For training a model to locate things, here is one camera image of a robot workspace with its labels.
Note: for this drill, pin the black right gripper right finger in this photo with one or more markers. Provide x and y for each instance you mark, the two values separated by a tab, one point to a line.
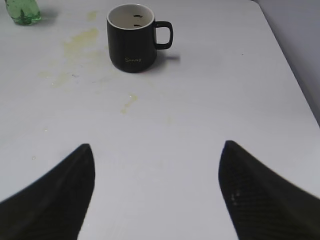
263	205

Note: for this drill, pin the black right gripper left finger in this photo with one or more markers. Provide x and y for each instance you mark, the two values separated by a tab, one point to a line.
54	206

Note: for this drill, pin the black ceramic mug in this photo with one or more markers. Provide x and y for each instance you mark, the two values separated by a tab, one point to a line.
131	34

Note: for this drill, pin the green plastic soda bottle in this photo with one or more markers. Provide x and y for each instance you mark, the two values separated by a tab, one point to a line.
23	12

